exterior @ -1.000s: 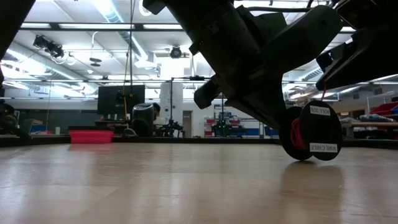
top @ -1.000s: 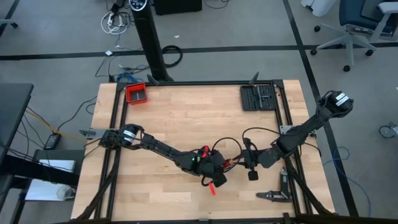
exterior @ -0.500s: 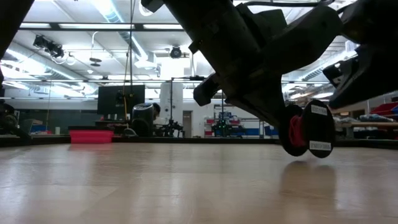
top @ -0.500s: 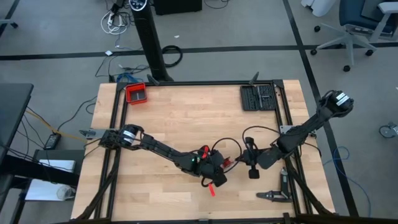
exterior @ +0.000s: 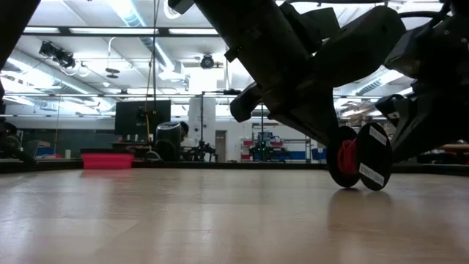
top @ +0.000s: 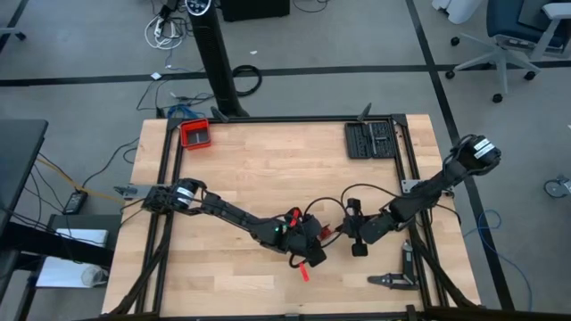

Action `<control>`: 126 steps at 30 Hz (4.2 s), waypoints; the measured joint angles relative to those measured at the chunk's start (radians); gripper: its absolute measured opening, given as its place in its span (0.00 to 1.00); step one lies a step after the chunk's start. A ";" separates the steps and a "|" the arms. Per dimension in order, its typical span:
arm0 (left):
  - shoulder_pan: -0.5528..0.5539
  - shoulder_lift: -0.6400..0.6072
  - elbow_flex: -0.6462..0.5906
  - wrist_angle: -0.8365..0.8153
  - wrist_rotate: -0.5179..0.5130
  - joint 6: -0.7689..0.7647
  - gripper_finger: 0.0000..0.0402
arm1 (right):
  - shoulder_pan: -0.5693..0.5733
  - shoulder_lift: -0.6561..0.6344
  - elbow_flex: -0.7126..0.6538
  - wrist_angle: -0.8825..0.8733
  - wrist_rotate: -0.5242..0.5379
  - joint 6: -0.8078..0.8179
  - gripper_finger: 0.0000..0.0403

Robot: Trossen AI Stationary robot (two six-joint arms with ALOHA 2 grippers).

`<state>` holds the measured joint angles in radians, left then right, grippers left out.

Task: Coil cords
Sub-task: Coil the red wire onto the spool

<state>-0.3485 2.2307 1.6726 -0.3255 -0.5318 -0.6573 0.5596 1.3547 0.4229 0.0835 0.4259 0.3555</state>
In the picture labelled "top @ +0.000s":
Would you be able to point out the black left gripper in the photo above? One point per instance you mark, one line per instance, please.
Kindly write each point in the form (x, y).
(312, 249)

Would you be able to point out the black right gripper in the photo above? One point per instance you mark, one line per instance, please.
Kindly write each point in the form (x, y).
(359, 249)

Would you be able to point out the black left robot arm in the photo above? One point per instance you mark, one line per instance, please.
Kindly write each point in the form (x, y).
(232, 216)

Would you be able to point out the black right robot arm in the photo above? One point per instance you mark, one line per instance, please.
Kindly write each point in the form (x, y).
(424, 194)

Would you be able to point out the black utility knife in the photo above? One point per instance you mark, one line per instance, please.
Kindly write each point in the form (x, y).
(407, 258)

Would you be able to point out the black pliers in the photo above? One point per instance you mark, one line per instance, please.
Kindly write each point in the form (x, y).
(392, 282)

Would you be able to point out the black bit set case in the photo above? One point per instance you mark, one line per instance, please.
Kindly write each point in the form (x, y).
(357, 142)

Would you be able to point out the red plastic bin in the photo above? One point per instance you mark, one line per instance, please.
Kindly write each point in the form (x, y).
(183, 134)

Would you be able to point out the grey caster wheel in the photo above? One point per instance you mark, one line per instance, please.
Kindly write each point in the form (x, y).
(555, 187)

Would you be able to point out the clear plastic cup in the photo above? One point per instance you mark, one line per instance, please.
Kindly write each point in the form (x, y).
(93, 276)

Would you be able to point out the white flat box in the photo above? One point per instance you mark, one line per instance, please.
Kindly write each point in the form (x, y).
(82, 236)

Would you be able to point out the small white plug adapter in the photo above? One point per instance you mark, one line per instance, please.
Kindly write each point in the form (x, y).
(156, 76)

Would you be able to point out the black computer case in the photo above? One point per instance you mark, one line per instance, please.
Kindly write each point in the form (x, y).
(254, 11)

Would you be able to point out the black power adapter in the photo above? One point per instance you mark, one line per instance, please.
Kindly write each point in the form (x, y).
(75, 203)

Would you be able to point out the white trash bin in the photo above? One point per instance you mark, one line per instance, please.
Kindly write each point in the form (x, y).
(459, 11)

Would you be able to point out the white paper sheet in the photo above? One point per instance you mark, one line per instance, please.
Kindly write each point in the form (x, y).
(53, 272)

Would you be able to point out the grey blue office chair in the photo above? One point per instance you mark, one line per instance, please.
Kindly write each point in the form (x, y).
(504, 22)

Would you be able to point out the white power strip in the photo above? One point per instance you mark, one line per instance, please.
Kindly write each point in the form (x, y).
(158, 29)

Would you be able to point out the black low shelf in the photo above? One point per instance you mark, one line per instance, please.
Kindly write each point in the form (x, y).
(27, 241)

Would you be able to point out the dark desk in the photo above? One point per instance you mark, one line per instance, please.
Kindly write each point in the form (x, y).
(18, 156)

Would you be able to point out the grey chair base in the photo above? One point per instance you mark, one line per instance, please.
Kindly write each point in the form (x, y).
(11, 32)

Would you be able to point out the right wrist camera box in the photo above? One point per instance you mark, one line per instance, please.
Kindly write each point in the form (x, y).
(372, 227)

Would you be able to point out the grey metal base bracket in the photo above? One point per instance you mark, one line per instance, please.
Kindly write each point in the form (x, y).
(410, 185)

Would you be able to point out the black aluminium table frame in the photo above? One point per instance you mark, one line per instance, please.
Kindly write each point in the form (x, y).
(290, 119)

